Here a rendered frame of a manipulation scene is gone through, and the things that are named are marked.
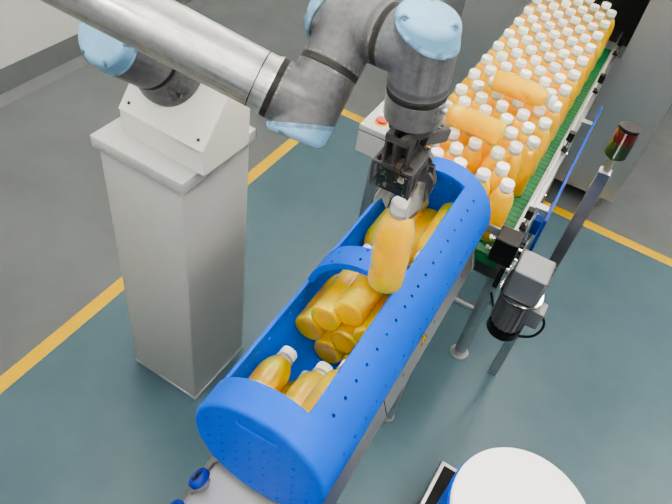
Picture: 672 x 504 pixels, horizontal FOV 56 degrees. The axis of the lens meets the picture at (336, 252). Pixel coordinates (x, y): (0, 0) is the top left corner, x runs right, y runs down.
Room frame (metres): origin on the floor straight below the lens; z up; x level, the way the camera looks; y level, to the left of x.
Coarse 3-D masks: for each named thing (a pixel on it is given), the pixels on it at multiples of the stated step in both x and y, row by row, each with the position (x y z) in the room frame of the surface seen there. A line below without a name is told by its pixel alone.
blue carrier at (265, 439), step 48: (432, 192) 1.32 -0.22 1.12; (480, 192) 1.26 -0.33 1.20; (432, 240) 1.03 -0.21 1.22; (432, 288) 0.93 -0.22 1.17; (288, 336) 0.83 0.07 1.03; (384, 336) 0.75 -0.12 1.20; (240, 384) 0.58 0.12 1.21; (336, 384) 0.62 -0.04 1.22; (384, 384) 0.68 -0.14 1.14; (240, 432) 0.52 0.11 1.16; (288, 432) 0.50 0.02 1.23; (336, 432) 0.54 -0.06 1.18; (240, 480) 0.52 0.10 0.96; (288, 480) 0.48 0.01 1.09; (336, 480) 0.50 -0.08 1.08
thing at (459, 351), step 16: (592, 96) 2.39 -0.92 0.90; (576, 128) 2.13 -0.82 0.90; (560, 160) 1.90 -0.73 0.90; (544, 192) 1.70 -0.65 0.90; (480, 272) 1.47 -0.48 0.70; (496, 272) 1.48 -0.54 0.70; (464, 304) 1.66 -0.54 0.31; (480, 304) 1.63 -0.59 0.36; (480, 320) 1.64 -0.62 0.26; (464, 336) 1.64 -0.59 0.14; (464, 352) 1.64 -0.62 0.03
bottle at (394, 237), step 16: (384, 224) 0.83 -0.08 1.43; (400, 224) 0.82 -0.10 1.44; (384, 240) 0.81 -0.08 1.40; (400, 240) 0.81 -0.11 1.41; (384, 256) 0.81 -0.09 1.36; (400, 256) 0.81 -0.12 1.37; (368, 272) 0.84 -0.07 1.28; (384, 272) 0.81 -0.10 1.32; (400, 272) 0.82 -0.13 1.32; (384, 288) 0.81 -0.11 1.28
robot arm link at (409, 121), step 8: (384, 104) 0.81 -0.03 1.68; (392, 104) 0.78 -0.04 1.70; (384, 112) 0.80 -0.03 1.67; (392, 112) 0.78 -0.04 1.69; (400, 112) 0.78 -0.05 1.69; (408, 112) 0.77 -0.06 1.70; (416, 112) 0.77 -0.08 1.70; (424, 112) 0.77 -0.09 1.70; (432, 112) 0.78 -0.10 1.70; (440, 112) 0.79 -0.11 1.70; (392, 120) 0.78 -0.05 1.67; (400, 120) 0.78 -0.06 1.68; (408, 120) 0.77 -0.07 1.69; (416, 120) 0.77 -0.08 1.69; (424, 120) 0.77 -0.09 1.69; (432, 120) 0.78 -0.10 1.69; (440, 120) 0.80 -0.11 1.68; (400, 128) 0.78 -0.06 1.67; (408, 128) 0.77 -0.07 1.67; (416, 128) 0.77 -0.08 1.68; (424, 128) 0.78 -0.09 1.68; (432, 128) 0.78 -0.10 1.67
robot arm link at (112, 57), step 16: (80, 32) 1.22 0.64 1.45; (96, 32) 1.22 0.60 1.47; (80, 48) 1.21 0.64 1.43; (96, 48) 1.19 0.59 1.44; (112, 48) 1.19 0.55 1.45; (128, 48) 1.19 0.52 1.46; (96, 64) 1.18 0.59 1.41; (112, 64) 1.17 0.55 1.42; (128, 64) 1.19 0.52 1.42; (144, 64) 1.22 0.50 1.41; (160, 64) 1.26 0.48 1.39; (128, 80) 1.23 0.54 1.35; (144, 80) 1.24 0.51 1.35; (160, 80) 1.27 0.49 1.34
